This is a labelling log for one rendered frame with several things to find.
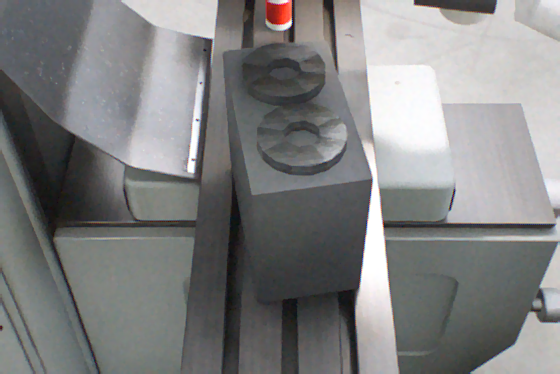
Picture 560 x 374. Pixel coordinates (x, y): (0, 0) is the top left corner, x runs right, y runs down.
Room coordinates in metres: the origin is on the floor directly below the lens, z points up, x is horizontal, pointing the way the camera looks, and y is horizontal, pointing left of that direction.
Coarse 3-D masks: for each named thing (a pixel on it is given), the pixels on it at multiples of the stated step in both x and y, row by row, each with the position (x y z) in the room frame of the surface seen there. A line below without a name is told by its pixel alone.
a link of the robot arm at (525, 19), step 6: (516, 0) 0.76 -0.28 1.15; (522, 0) 0.75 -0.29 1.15; (528, 0) 0.75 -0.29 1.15; (534, 0) 0.75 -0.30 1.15; (540, 0) 0.74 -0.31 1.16; (516, 6) 0.76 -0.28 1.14; (522, 6) 0.75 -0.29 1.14; (528, 6) 0.75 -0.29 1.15; (534, 6) 0.74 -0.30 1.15; (516, 12) 0.76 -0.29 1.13; (522, 12) 0.75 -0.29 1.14; (528, 12) 0.75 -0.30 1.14; (534, 12) 0.74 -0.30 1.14; (516, 18) 0.76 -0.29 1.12; (522, 18) 0.75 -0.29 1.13; (528, 18) 0.75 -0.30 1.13; (522, 24) 0.76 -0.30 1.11; (528, 24) 0.75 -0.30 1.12
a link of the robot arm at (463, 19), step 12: (420, 0) 0.78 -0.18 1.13; (432, 0) 0.78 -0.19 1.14; (444, 0) 0.77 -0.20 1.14; (456, 0) 0.77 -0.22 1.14; (468, 0) 0.77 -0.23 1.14; (480, 0) 0.76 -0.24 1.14; (492, 0) 0.76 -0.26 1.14; (444, 12) 0.82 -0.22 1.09; (456, 12) 0.81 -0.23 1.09; (468, 12) 0.80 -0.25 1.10; (480, 12) 0.77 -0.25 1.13; (492, 12) 0.76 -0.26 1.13; (468, 24) 0.81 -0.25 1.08
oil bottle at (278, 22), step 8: (272, 0) 0.97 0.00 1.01; (280, 0) 0.97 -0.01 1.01; (288, 0) 0.98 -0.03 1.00; (272, 8) 0.97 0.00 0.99; (280, 8) 0.97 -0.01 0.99; (288, 8) 0.98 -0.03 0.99; (272, 16) 0.97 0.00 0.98; (280, 16) 0.97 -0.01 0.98; (288, 16) 0.98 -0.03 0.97; (272, 24) 0.97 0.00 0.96; (280, 24) 0.97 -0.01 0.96; (288, 24) 0.98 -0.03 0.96
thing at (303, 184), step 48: (288, 48) 0.67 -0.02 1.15; (240, 96) 0.61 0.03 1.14; (288, 96) 0.60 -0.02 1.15; (336, 96) 0.61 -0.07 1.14; (240, 144) 0.55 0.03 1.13; (288, 144) 0.53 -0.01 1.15; (336, 144) 0.53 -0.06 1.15; (240, 192) 0.58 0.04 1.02; (288, 192) 0.48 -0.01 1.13; (336, 192) 0.49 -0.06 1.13; (288, 240) 0.48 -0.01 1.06; (336, 240) 0.49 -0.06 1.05; (288, 288) 0.48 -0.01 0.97; (336, 288) 0.49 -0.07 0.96
